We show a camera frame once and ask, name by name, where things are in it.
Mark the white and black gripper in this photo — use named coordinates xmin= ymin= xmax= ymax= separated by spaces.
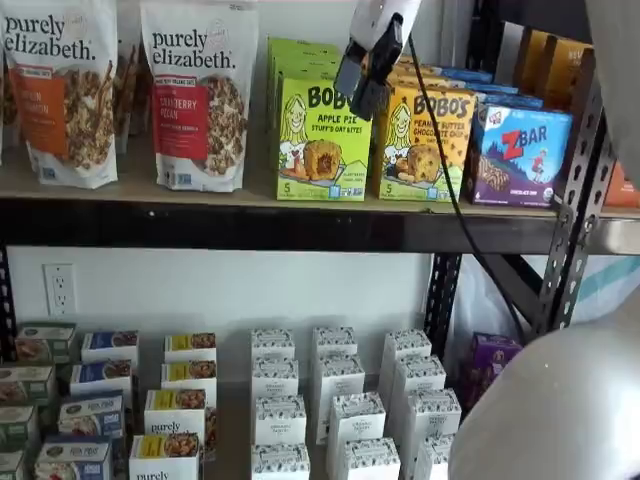
xmin=333 ymin=0 xmax=422 ymax=121

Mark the green Bobo's apple pie box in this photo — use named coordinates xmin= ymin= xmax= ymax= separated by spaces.
xmin=276 ymin=69 xmax=375 ymax=202
xmin=266 ymin=36 xmax=342 ymax=166
xmin=268 ymin=48 xmax=346 ymax=176
xmin=272 ymin=59 xmax=351 ymax=194

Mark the yellow Bobo's peanut butter box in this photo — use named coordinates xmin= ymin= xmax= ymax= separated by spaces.
xmin=397 ymin=54 xmax=436 ymax=70
xmin=384 ymin=75 xmax=474 ymax=94
xmin=389 ymin=65 xmax=454 ymax=81
xmin=380 ymin=84 xmax=477 ymax=202

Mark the blue Zbar box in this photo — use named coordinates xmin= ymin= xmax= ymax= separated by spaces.
xmin=438 ymin=66 xmax=495 ymax=85
xmin=467 ymin=103 xmax=575 ymax=207
xmin=462 ymin=81 xmax=520 ymax=97
xmin=472 ymin=92 xmax=545 ymax=110

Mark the large orange snack box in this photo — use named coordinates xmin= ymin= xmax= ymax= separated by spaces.
xmin=542 ymin=34 xmax=597 ymax=114
xmin=513 ymin=27 xmax=556 ymax=96
xmin=603 ymin=160 xmax=640 ymax=209

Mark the black metal shelf rack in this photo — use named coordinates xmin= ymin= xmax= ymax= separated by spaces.
xmin=584 ymin=217 xmax=640 ymax=256
xmin=0 ymin=0 xmax=621 ymax=361

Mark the white floral printed box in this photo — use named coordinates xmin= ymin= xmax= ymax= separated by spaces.
xmin=391 ymin=354 xmax=448 ymax=401
xmin=413 ymin=433 xmax=457 ymax=480
xmin=382 ymin=328 xmax=433 ymax=396
xmin=253 ymin=394 xmax=308 ymax=447
xmin=249 ymin=328 xmax=297 ymax=362
xmin=250 ymin=356 xmax=300 ymax=400
xmin=249 ymin=442 xmax=312 ymax=480
xmin=313 ymin=353 xmax=367 ymax=446
xmin=327 ymin=391 xmax=387 ymax=446
xmin=312 ymin=326 xmax=359 ymax=359
xmin=402 ymin=387 xmax=463 ymax=444
xmin=341 ymin=437 xmax=402 ymax=480

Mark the purple snack box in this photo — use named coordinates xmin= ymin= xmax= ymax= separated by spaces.
xmin=471 ymin=332 xmax=525 ymax=374
xmin=460 ymin=364 xmax=507 ymax=412

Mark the yellow and white granola box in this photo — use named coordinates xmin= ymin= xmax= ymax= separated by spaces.
xmin=128 ymin=432 xmax=204 ymax=480
xmin=163 ymin=331 xmax=218 ymax=364
xmin=143 ymin=388 xmax=217 ymax=439
xmin=159 ymin=358 xmax=218 ymax=395

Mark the blue and white food box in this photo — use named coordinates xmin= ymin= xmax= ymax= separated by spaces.
xmin=33 ymin=434 xmax=114 ymax=480
xmin=80 ymin=329 xmax=140 ymax=369
xmin=57 ymin=391 xmax=126 ymax=440
xmin=68 ymin=358 xmax=134 ymax=397

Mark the green trimmed food box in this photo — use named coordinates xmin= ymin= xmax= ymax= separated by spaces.
xmin=0 ymin=363 xmax=58 ymax=407
xmin=0 ymin=448 xmax=27 ymax=480
xmin=0 ymin=404 xmax=40 ymax=450
xmin=14 ymin=321 xmax=78 ymax=365

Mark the red label granola bag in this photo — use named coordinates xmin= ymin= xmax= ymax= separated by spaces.
xmin=139 ymin=0 xmax=260 ymax=194

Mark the white granola bag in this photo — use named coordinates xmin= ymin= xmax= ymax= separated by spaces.
xmin=112 ymin=39 xmax=152 ymax=139

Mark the orange label granola bag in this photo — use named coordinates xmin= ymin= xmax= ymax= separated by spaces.
xmin=0 ymin=0 xmax=120 ymax=190

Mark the white plastic sheet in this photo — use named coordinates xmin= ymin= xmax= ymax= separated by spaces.
xmin=457 ymin=252 xmax=640 ymax=351

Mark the long black cable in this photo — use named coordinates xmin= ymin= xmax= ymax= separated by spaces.
xmin=407 ymin=29 xmax=529 ymax=346

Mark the white wall outlet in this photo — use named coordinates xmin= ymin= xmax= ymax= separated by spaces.
xmin=42 ymin=262 xmax=77 ymax=317

